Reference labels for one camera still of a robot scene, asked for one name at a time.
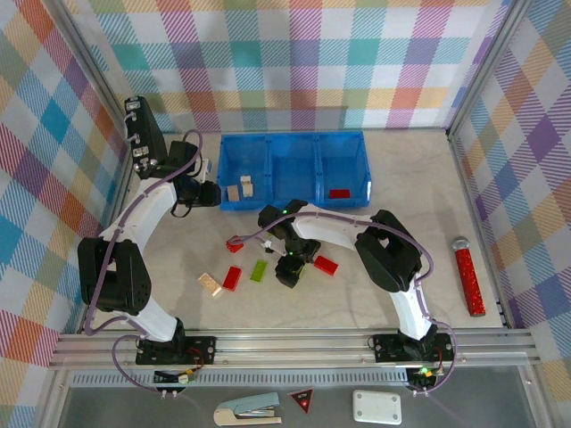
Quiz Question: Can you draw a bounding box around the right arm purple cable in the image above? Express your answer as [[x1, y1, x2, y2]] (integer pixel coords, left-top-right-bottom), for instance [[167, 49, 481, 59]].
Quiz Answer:
[[229, 211, 459, 396]]

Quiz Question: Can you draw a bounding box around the right aluminium side rail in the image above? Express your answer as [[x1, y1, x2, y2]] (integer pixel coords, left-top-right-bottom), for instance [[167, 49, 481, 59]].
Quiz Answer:
[[447, 131, 512, 329]]

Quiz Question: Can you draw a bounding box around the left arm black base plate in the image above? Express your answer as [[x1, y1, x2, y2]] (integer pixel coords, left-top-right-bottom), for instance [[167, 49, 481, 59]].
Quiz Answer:
[[136, 334, 219, 366]]

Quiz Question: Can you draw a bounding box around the aluminium frame post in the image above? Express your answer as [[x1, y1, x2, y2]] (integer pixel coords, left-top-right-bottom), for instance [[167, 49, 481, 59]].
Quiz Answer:
[[445, 0, 533, 135], [55, 0, 135, 152]]

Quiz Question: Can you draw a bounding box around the blue three-compartment bin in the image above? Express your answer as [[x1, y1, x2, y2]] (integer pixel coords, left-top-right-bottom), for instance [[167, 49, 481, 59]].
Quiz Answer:
[[217, 131, 372, 213]]

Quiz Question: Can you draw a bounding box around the red black triangle sign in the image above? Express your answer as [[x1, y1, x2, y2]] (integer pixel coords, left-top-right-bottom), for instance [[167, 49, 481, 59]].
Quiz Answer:
[[286, 388, 315, 416]]

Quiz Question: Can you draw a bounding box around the white rectangular plate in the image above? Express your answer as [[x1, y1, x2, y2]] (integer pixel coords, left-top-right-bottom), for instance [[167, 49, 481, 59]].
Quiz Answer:
[[352, 390, 403, 426]]

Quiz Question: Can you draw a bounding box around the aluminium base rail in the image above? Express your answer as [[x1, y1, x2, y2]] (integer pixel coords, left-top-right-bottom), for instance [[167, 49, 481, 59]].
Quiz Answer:
[[47, 328, 541, 371]]

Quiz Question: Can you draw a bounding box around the slotted grey cable duct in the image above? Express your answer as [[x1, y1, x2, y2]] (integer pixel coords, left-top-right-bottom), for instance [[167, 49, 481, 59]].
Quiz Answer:
[[70, 373, 423, 388]]

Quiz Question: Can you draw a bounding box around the right aluminium frame post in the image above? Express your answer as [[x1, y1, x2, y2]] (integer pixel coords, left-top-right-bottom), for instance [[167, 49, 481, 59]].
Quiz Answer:
[[445, 0, 533, 135]]

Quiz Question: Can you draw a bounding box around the light blue stapler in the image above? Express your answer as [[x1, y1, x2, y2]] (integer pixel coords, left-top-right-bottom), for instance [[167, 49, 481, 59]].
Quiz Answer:
[[212, 391, 284, 427]]

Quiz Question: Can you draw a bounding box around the red glitter tube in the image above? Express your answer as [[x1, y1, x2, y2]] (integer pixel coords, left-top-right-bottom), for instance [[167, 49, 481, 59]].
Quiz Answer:
[[451, 235, 487, 318]]

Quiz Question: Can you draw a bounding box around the black briefcase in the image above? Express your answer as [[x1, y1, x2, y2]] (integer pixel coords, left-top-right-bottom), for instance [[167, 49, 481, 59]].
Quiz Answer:
[[123, 95, 173, 179]]

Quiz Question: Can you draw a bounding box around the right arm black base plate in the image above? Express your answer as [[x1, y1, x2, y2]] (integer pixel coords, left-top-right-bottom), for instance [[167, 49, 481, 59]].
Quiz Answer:
[[373, 332, 456, 363]]

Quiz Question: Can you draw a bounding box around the left aluminium side rail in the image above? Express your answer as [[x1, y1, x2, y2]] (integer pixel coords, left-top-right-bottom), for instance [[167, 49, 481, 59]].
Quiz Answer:
[[78, 144, 137, 333]]

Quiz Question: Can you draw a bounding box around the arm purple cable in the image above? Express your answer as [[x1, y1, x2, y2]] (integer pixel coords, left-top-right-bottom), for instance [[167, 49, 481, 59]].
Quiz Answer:
[[229, 211, 459, 396], [82, 128, 207, 394]]

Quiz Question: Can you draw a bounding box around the aluminium side rail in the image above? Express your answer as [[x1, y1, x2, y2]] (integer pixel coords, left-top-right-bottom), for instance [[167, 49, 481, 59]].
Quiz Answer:
[[447, 131, 512, 329], [78, 144, 137, 333]]

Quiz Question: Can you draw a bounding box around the left aluminium frame post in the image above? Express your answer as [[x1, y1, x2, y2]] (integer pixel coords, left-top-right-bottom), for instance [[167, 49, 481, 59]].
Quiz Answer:
[[55, 0, 135, 152]]

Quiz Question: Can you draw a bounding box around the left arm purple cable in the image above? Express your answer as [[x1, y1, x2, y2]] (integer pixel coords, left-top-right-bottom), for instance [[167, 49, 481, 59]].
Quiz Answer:
[[82, 128, 207, 394]]

